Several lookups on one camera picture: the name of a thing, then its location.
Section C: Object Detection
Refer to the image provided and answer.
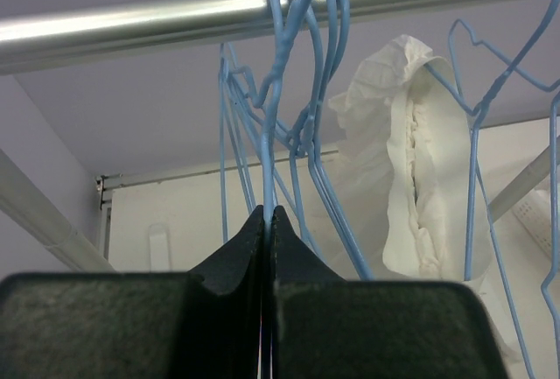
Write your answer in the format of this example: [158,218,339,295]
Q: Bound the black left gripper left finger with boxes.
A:
[1,208,263,378]

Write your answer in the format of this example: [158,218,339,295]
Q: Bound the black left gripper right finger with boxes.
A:
[270,207,508,378]

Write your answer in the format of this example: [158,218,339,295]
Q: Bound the light blue hangers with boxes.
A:
[218,0,373,280]

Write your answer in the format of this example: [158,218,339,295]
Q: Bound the white hanging skirt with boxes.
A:
[328,35,521,362]

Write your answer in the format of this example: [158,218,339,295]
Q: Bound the light blue skirt hanger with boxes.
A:
[425,19,556,378]

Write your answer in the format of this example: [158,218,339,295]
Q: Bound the white perforated plastic basket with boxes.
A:
[512,189,552,258]

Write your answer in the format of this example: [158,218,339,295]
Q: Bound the white right rack post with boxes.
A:
[489,137,559,221]

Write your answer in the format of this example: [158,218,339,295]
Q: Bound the silver clothes rack rail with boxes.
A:
[0,0,560,76]

